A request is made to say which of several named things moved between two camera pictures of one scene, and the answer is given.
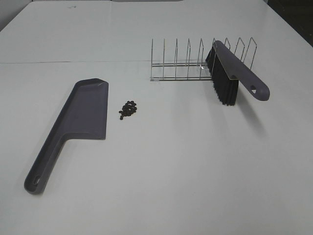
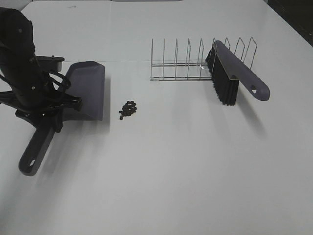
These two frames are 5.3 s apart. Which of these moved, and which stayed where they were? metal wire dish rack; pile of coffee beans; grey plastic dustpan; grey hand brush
Moved: grey plastic dustpan
Stayed: pile of coffee beans; grey hand brush; metal wire dish rack
